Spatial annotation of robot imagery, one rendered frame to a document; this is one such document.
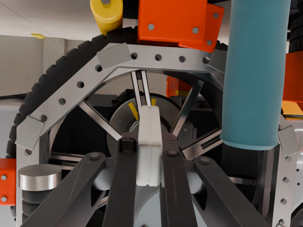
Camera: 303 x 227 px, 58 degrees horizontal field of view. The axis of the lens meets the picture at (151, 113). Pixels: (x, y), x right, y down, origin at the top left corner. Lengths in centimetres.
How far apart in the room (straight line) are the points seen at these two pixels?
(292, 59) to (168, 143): 85
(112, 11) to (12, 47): 431
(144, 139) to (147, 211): 24
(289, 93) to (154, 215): 70
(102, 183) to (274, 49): 34
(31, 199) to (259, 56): 34
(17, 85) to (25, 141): 422
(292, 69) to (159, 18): 59
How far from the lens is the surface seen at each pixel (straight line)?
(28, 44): 473
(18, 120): 63
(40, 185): 31
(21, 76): 473
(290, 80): 100
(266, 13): 44
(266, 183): 66
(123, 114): 104
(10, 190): 57
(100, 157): 16
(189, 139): 105
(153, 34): 50
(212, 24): 54
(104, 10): 53
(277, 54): 44
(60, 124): 61
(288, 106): 111
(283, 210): 65
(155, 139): 17
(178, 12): 52
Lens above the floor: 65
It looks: 6 degrees up
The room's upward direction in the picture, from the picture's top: 177 degrees counter-clockwise
